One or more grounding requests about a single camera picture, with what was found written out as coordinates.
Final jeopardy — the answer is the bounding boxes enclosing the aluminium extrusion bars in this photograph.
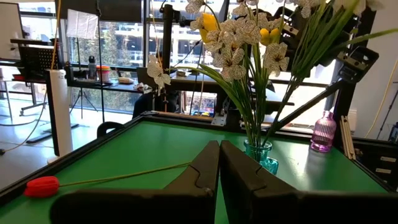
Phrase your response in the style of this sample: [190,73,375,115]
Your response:
[339,115,357,161]

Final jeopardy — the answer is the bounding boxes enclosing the whiteboard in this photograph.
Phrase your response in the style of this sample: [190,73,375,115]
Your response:
[0,2,24,62]

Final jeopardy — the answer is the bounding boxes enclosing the black gusset bracket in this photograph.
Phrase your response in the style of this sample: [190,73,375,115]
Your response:
[336,45,380,83]

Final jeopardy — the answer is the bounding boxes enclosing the black pegboard panel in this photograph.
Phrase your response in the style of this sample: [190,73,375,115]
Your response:
[18,45,60,80]

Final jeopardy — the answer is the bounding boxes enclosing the black rim handle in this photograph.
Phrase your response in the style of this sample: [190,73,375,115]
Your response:
[96,121,125,139]

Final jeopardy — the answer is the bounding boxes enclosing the stacked coloured cups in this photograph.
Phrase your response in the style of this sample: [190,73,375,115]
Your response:
[96,65,111,83]

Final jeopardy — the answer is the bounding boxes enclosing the purple glass vase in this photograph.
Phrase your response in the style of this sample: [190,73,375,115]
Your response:
[310,110,338,153]

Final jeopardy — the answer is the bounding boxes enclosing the silver corner bracket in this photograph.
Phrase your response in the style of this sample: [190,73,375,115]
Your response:
[211,112,228,127]

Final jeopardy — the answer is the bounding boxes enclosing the black light stand tripod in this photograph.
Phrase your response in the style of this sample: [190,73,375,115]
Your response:
[68,0,106,124]

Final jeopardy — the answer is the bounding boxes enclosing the red tulip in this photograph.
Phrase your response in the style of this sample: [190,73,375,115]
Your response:
[24,161,192,199]

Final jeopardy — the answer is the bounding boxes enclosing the yellow tulip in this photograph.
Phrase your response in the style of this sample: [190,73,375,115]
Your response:
[259,27,280,47]
[198,12,220,44]

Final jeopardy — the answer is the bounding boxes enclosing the grey water bottle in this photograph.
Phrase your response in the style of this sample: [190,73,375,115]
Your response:
[88,55,98,80]

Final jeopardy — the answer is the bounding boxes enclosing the blue glass vase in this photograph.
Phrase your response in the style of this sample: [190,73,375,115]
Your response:
[243,139,279,175]

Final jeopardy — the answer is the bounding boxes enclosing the white diffuser panel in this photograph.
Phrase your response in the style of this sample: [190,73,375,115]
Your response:
[66,8,99,40]

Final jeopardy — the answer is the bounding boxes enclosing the black diagonal frame strut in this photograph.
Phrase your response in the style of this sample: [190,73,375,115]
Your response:
[270,79,346,131]

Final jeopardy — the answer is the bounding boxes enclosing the white floor stand base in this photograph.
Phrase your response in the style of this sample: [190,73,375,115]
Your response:
[45,68,74,164]

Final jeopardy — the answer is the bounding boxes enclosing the black vertical frame post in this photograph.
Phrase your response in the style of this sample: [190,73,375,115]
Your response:
[332,6,379,149]

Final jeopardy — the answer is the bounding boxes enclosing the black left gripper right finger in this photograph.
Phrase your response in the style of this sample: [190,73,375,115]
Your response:
[219,139,398,224]

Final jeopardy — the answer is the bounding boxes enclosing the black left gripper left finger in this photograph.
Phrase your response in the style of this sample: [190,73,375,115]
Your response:
[49,139,221,224]

